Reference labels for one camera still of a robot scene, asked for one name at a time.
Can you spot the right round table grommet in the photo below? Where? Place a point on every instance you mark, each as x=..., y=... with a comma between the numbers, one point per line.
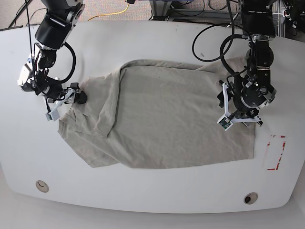
x=250, y=198

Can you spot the red tape rectangle marking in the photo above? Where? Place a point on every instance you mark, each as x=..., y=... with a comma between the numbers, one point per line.
x=275, y=150

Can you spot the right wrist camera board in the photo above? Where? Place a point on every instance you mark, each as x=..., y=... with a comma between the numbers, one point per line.
x=52, y=115

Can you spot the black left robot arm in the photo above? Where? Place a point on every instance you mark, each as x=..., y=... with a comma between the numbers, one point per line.
x=251, y=89

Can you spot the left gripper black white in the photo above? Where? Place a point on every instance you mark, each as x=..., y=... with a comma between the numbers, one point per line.
x=237, y=116

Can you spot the left round table grommet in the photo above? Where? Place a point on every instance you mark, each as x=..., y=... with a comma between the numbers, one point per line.
x=42, y=186

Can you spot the round table grommet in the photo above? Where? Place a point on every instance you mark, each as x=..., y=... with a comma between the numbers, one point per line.
x=250, y=198
x=42, y=186

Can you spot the beige grey t-shirt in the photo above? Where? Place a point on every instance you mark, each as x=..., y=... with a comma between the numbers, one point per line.
x=155, y=114

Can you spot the aluminium frame rail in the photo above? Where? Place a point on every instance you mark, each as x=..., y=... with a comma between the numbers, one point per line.
x=164, y=10

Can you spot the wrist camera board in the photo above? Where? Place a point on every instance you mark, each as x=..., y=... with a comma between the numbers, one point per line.
x=52, y=115
x=225, y=123

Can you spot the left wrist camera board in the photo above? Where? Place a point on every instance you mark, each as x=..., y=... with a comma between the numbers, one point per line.
x=225, y=123

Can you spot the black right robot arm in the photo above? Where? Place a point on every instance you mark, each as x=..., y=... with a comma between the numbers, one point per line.
x=60, y=18

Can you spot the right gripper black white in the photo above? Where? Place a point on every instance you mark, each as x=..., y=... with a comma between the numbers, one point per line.
x=59, y=96

